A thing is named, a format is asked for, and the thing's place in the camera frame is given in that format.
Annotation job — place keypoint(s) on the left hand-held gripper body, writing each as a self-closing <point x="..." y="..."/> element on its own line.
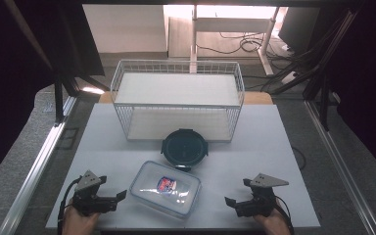
<point x="89" y="202"/>

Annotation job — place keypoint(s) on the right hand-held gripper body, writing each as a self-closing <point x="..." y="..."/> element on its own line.
<point x="258" y="205"/>

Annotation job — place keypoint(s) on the clear rectangular food container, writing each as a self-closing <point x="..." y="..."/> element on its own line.
<point x="153" y="182"/>

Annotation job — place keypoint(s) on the person's left hand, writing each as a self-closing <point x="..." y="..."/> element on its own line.
<point x="78" y="223"/>

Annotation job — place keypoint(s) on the person's right hand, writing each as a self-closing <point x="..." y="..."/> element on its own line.
<point x="274" y="225"/>

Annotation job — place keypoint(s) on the dark round food container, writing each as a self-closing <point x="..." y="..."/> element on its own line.
<point x="184" y="148"/>

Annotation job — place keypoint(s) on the wooden board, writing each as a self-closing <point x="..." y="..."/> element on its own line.
<point x="258" y="98"/>

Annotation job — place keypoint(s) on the black metal stand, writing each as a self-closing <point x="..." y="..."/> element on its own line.
<point x="58" y="101"/>
<point x="323" y="104"/>

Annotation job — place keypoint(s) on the black curtain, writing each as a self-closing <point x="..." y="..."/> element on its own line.
<point x="13" y="81"/>
<point x="372" y="81"/>

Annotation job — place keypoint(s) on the aluminium rail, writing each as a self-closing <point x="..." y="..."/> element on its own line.
<point x="36" y="169"/>
<point x="339" y="163"/>

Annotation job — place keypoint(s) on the white desk frame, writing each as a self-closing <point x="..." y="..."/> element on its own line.
<point x="231" y="24"/>

